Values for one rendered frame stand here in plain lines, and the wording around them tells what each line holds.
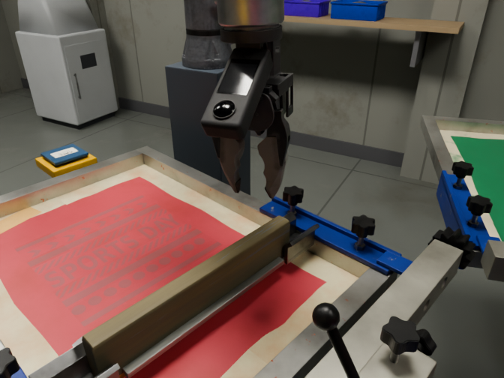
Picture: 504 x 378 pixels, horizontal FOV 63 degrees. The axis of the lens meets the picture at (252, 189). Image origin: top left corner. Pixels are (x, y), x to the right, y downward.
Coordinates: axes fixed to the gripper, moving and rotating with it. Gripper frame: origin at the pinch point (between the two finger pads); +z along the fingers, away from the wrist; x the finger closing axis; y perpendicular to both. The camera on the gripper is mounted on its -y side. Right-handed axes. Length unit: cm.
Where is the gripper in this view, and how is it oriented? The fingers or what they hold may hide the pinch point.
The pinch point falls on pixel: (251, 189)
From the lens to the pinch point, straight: 54.7
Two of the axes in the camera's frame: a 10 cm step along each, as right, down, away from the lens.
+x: -9.2, -1.4, 3.5
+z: 0.5, 8.8, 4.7
